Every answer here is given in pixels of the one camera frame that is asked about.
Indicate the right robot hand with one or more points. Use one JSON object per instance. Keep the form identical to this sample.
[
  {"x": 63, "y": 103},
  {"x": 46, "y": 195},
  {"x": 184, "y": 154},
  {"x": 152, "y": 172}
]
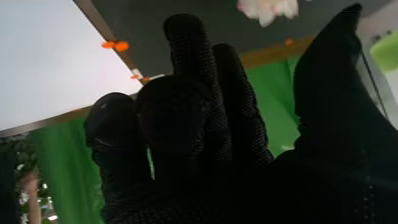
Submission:
[{"x": 202, "y": 160}]

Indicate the leafy plant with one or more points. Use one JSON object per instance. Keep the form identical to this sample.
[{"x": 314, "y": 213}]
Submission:
[{"x": 30, "y": 186}]

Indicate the dark mat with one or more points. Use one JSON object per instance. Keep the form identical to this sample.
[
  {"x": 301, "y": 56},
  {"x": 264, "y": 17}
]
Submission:
[{"x": 250, "y": 36}]

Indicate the white sheet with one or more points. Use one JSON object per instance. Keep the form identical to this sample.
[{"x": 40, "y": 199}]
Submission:
[{"x": 54, "y": 63}]

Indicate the pink flower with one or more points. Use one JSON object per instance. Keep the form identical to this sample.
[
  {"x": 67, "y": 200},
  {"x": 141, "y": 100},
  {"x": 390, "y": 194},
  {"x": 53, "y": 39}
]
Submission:
[{"x": 269, "y": 9}]

